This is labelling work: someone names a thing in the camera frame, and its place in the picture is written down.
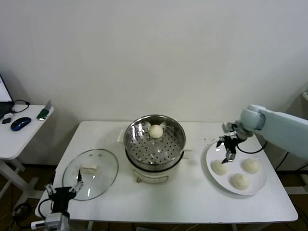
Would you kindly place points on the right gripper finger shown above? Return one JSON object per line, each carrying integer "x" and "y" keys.
{"x": 221, "y": 140}
{"x": 230, "y": 156}

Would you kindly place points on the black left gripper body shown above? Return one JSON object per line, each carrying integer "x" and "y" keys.
{"x": 61, "y": 196}

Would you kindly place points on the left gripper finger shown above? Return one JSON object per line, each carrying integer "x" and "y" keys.
{"x": 49, "y": 189}
{"x": 79, "y": 184}

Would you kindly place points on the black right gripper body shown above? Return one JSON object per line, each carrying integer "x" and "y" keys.
{"x": 232, "y": 144}

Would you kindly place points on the white steamed baozi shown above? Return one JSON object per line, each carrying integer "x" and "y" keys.
{"x": 240, "y": 181}
{"x": 251, "y": 166}
{"x": 155, "y": 131}
{"x": 217, "y": 169}

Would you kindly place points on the glass pot lid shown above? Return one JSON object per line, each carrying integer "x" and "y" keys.
{"x": 106, "y": 173}

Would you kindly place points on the pale right robot arm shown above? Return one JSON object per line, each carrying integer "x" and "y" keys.
{"x": 284, "y": 130}

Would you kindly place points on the steel steamer basket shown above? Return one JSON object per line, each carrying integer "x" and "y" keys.
{"x": 179, "y": 130}

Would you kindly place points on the white round plate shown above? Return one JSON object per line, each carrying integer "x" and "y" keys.
{"x": 216, "y": 154}

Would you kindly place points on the white side table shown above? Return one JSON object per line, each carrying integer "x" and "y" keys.
{"x": 21, "y": 139}

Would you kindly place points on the white electric pot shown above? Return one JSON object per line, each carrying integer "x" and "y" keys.
{"x": 149, "y": 174}

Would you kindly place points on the blue computer mouse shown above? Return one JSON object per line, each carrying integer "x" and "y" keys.
{"x": 21, "y": 124}

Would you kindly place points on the white furniture base bar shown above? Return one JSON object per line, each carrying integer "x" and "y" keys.
{"x": 297, "y": 190}

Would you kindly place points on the small green grey device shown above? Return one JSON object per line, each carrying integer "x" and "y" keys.
{"x": 43, "y": 113}

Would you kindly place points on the black white usb adapter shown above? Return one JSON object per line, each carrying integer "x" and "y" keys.
{"x": 6, "y": 121}

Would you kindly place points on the black laptop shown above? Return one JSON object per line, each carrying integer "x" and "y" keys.
{"x": 3, "y": 91}

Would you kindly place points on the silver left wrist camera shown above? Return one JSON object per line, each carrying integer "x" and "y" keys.
{"x": 57, "y": 220}

